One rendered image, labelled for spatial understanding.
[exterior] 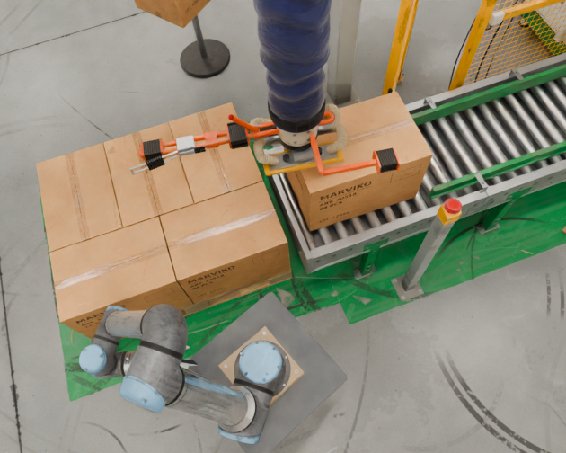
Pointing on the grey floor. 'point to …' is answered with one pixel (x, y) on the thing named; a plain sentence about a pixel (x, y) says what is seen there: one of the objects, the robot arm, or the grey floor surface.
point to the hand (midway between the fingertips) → (194, 354)
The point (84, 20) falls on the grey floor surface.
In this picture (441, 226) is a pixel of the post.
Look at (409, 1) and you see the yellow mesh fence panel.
